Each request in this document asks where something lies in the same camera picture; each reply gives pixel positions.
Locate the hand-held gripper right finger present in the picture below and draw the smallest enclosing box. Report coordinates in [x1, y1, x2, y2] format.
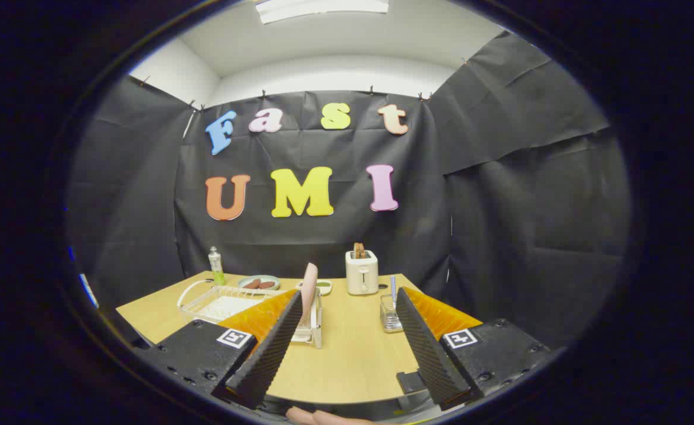
[395, 287, 552, 411]

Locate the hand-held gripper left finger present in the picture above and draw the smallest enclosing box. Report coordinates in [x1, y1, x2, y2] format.
[137, 289, 304, 410]

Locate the metal wire basket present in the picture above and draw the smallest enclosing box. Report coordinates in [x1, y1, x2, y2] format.
[380, 293, 406, 334]

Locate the white wire dish rack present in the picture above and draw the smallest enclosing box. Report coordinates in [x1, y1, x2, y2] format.
[177, 279, 324, 349]

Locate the pink plate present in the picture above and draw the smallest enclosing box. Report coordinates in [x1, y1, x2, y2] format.
[301, 263, 319, 328]

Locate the pale green plate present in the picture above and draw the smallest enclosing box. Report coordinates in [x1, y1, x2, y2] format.
[238, 274, 281, 291]

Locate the small white dish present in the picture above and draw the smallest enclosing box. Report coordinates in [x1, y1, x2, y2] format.
[297, 279, 333, 296]

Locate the black table edge clamp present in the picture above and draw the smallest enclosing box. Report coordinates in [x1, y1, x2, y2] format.
[397, 372, 427, 395]

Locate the cream toaster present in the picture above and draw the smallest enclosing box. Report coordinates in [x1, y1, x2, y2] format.
[346, 250, 379, 296]

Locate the green and white bottle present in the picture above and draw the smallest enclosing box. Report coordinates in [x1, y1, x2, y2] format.
[208, 246, 226, 286]

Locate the black backdrop cloth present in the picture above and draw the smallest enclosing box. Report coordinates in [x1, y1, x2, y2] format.
[66, 31, 632, 349]

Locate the ceiling light panel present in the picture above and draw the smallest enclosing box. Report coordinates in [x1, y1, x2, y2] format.
[255, 0, 390, 24]

